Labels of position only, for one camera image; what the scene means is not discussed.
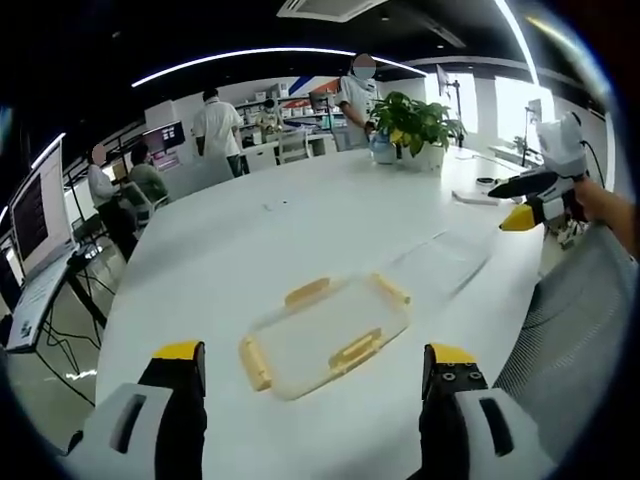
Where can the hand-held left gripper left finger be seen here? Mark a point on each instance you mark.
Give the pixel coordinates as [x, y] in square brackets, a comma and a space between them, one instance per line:
[150, 430]

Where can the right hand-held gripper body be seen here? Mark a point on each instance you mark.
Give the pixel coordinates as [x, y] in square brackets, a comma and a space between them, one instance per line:
[562, 150]

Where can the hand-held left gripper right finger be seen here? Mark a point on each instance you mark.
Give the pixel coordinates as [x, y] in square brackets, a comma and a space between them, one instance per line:
[465, 430]

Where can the clear plastic container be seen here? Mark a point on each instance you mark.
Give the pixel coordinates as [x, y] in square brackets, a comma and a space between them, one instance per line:
[445, 260]

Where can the clear lid with yellow buckles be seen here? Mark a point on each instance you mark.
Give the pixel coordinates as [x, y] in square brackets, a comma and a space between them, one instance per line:
[325, 335]

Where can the black tripod stand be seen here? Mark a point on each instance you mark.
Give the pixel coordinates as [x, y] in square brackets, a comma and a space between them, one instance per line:
[531, 135]

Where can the small round black-white object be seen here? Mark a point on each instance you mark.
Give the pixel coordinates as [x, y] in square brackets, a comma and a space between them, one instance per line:
[486, 182]

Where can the white paper sheets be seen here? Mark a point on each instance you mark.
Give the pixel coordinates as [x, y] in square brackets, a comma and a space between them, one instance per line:
[475, 196]

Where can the green potted plant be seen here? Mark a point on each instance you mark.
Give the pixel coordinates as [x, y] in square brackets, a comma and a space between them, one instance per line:
[415, 122]

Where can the grey mesh office chair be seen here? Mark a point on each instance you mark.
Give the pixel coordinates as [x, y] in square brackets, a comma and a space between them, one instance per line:
[575, 340]

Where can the white and blue bottle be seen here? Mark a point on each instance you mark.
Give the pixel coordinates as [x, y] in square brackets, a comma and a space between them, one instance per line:
[384, 150]

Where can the white side desk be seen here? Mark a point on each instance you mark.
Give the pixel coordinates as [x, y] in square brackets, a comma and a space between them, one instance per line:
[40, 300]

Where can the white office chair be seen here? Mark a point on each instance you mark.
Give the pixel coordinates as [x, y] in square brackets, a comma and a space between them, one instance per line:
[294, 146]

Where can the large computer monitor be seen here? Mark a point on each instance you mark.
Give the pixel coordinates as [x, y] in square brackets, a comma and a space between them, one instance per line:
[40, 215]

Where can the ceiling air vent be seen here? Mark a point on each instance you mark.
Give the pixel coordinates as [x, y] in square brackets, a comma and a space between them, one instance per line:
[330, 9]

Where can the small computer monitor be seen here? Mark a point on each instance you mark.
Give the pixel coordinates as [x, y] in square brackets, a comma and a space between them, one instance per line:
[165, 142]

